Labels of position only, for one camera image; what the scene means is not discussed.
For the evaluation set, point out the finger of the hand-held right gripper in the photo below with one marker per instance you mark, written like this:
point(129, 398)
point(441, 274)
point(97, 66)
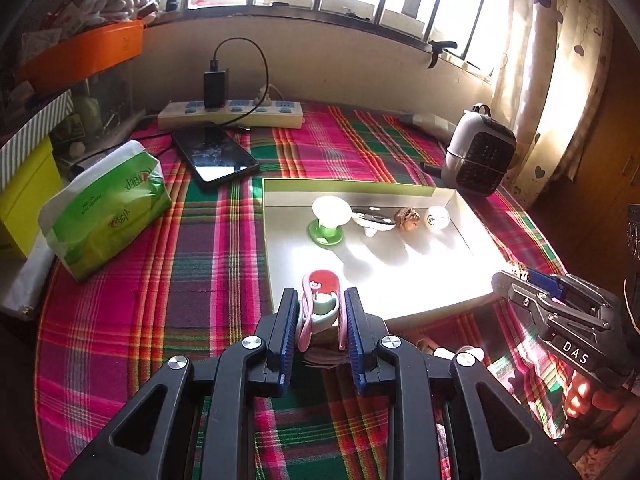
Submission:
point(520, 297)
point(545, 281)

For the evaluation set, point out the glass tank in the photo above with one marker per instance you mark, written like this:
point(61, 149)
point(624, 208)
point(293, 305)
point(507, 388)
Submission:
point(110, 95)

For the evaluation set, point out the white grey tube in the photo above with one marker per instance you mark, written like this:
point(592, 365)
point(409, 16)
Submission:
point(430, 122)

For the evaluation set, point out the yellow box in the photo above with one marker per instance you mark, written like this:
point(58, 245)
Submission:
point(25, 195)

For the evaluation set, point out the white ball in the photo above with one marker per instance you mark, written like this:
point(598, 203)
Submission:
point(436, 217)

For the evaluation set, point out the heart print curtain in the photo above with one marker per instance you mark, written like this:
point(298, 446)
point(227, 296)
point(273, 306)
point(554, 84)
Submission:
point(565, 85)

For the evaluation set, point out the black charger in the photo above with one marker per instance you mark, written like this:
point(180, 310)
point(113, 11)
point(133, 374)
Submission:
point(216, 87)

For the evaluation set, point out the black smartphone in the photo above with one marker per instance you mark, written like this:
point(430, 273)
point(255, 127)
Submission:
point(215, 157)

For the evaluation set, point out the white power plug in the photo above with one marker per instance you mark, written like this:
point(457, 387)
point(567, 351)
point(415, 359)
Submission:
point(265, 96)

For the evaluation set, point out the green tissue pack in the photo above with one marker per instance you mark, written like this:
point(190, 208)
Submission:
point(110, 210)

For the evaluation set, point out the person's right hand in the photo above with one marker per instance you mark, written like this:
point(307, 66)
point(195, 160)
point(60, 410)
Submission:
point(582, 402)

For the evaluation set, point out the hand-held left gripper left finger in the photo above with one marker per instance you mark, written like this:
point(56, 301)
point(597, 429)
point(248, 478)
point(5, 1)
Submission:
point(289, 340)

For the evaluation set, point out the plaid tablecloth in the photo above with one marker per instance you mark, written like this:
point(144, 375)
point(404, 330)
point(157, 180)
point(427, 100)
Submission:
point(225, 260)

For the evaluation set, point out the white side board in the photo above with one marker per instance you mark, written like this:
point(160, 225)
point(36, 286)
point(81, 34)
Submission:
point(25, 290)

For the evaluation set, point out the white power strip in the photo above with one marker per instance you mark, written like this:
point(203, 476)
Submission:
point(250, 119)

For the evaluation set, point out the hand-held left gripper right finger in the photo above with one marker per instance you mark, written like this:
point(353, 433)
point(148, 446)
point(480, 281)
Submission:
point(352, 340)

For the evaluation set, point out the black window hook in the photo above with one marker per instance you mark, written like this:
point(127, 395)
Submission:
point(439, 50)

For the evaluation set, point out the small white heater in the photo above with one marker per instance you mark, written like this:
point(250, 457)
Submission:
point(480, 155)

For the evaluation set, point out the orange tray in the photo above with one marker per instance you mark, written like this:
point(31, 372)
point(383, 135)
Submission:
point(85, 55)

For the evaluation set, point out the striped box lid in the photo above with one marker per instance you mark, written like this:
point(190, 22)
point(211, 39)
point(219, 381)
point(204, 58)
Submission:
point(40, 125)

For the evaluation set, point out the green white cardboard box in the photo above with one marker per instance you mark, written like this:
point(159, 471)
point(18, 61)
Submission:
point(400, 275)

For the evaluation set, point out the brown walnut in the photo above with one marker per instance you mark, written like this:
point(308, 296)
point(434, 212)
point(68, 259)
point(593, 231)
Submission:
point(518, 272)
point(407, 220)

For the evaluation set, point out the green white suction stand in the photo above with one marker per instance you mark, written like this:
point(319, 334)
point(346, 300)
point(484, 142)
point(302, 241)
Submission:
point(327, 210)

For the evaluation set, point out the wooden wardrobe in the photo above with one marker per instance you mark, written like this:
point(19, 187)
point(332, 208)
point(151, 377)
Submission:
point(615, 160)

